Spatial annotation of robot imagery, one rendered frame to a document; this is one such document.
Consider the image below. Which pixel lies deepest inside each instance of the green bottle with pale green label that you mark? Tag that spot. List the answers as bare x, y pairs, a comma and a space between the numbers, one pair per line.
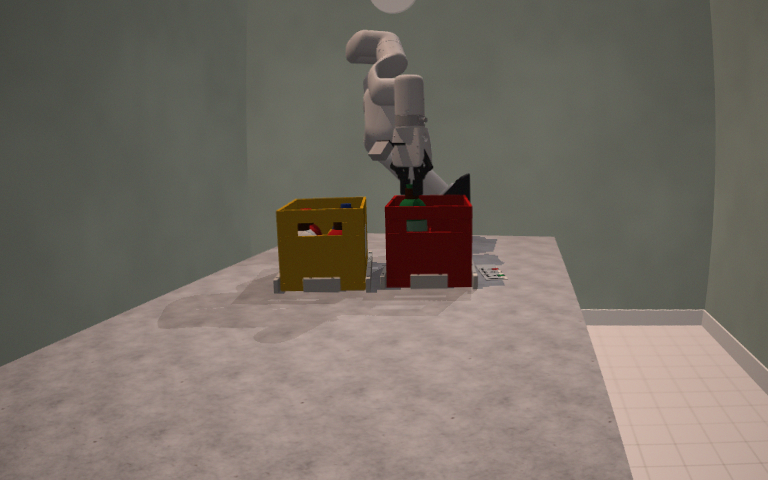
410, 200

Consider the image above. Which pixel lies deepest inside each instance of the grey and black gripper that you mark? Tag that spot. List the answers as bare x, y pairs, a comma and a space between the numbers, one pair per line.
409, 155

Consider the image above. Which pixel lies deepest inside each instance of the dark red crate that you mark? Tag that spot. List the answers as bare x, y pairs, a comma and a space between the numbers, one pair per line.
445, 248

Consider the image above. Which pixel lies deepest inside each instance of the olive-brown crate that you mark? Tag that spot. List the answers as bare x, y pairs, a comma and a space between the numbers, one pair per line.
343, 256

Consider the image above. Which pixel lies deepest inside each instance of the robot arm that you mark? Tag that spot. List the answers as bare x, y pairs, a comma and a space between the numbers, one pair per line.
401, 101

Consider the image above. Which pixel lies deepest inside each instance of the white bottle with grey label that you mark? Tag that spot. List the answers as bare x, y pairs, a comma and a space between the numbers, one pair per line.
304, 230

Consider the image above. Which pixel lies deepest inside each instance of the white paper card with colored marks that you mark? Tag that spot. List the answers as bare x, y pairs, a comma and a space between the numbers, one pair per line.
491, 272

